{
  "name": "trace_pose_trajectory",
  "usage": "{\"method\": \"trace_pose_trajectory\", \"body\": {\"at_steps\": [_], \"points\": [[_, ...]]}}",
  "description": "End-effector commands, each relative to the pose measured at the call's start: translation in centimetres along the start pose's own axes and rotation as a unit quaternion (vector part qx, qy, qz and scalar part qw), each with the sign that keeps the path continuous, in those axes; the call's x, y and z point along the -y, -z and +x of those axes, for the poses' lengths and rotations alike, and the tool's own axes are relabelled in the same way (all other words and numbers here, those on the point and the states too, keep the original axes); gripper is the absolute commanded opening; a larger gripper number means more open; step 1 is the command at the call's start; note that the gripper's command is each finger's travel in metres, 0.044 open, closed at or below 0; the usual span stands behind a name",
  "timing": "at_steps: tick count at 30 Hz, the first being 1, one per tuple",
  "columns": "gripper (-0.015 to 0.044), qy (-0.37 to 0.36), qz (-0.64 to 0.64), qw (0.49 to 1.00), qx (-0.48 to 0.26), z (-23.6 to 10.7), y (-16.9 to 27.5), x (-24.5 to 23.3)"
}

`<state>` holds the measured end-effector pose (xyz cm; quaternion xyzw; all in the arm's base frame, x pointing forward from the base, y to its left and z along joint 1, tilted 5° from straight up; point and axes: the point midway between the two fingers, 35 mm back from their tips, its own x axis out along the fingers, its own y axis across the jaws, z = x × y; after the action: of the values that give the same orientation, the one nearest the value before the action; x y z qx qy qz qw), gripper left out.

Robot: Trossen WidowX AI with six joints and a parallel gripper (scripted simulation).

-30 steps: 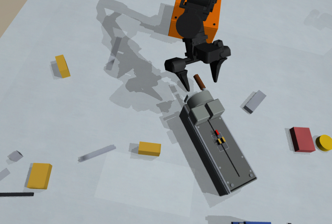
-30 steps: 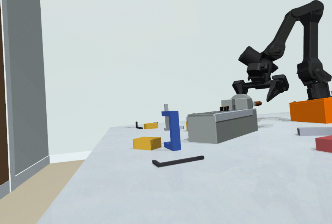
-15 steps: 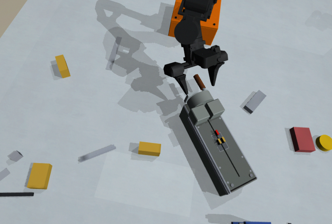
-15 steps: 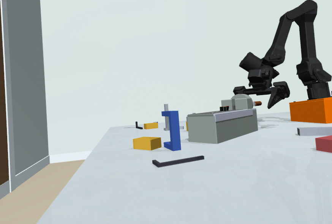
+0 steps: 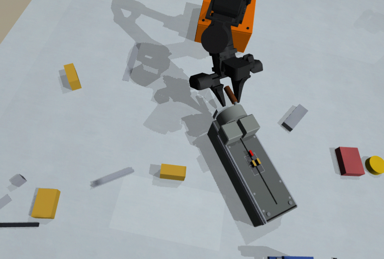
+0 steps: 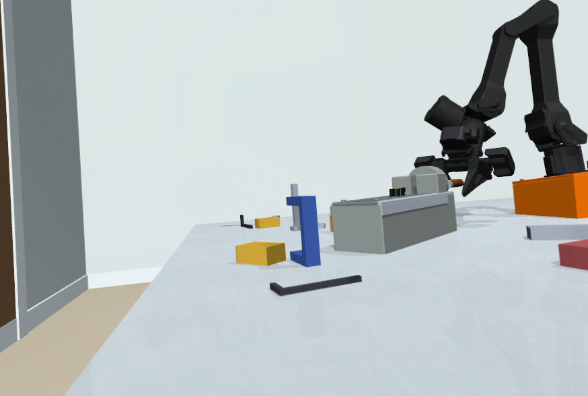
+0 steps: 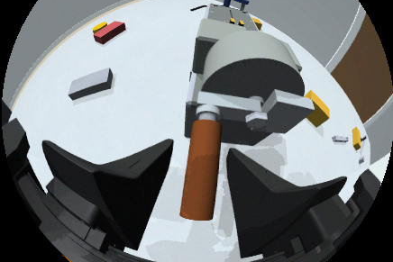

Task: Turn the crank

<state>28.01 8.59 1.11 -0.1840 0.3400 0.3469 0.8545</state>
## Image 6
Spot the blue c-clamp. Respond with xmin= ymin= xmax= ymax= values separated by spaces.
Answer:
xmin=286 ymin=184 xmax=321 ymax=267

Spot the red rectangular block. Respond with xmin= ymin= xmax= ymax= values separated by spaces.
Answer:
xmin=558 ymin=239 xmax=588 ymax=270

